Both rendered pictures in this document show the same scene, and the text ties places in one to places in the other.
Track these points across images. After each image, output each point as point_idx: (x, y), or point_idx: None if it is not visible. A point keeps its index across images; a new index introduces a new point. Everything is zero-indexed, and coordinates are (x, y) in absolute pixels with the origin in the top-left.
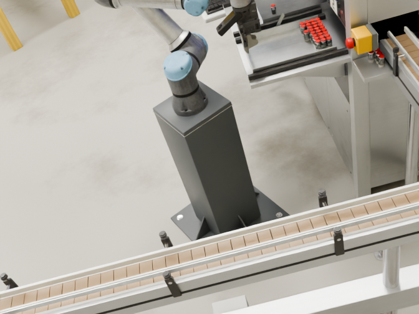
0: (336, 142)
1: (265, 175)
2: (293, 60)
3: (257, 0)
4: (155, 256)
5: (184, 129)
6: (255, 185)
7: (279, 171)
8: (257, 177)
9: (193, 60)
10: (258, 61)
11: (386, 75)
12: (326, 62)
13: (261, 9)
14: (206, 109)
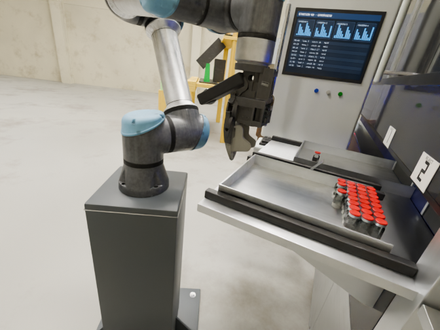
0: None
1: (218, 318)
2: (291, 213)
3: (306, 149)
4: None
5: (91, 201)
6: (200, 321)
7: (232, 326)
8: (210, 313)
9: (166, 129)
10: (245, 186)
11: None
12: (351, 261)
13: (304, 155)
14: (145, 199)
